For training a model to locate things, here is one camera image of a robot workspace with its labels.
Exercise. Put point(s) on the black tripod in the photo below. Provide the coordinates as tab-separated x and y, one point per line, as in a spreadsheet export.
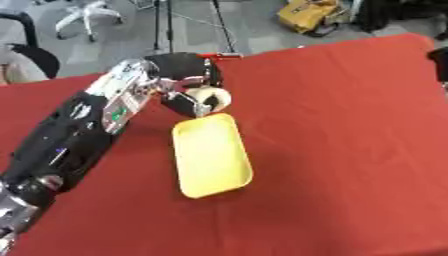
175	23

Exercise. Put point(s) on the black bag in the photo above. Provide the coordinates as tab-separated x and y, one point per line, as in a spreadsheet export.
396	13

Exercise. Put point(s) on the yellow bag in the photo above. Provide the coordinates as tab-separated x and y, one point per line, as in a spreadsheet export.
308	14

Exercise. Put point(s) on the white round soft toy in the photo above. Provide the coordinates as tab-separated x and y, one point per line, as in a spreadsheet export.
213	96

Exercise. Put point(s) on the black chair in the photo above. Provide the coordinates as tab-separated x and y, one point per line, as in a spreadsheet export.
29	43

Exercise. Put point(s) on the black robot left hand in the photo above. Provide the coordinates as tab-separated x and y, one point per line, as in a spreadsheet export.
184	71

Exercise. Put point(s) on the white office chair base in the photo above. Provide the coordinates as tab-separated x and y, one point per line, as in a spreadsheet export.
87	15

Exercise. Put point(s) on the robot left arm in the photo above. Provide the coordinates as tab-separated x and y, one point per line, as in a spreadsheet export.
70	133

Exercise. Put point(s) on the yellow plastic tray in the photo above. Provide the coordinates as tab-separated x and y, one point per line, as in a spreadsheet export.
211	156

